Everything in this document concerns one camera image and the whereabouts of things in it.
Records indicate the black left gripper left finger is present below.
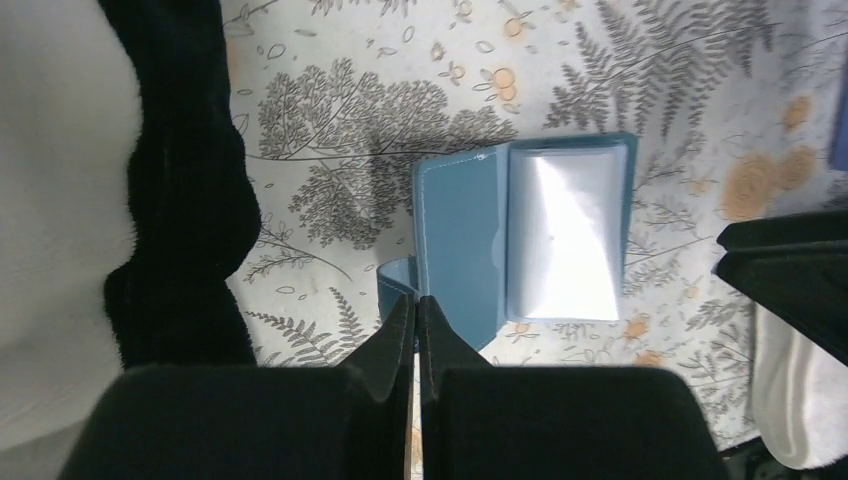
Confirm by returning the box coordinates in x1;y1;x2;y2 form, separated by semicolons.
60;295;415;479

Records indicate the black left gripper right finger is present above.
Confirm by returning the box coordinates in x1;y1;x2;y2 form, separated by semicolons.
417;296;728;479

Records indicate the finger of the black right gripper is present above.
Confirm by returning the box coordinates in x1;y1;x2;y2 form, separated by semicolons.
715;210;847;364

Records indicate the blue card holder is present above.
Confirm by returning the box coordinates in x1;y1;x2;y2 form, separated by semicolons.
377;133;638;349

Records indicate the blue three-compartment tray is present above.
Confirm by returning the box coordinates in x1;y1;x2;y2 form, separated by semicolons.
828;73;848;172

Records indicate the white folded towel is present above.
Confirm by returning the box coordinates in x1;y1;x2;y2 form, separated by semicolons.
750;305;847;470

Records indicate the black white checkered pillow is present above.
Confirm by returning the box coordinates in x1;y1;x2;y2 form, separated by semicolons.
1;1;260;479

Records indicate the floral table cloth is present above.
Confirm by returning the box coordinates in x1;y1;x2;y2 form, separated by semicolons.
222;1;847;479

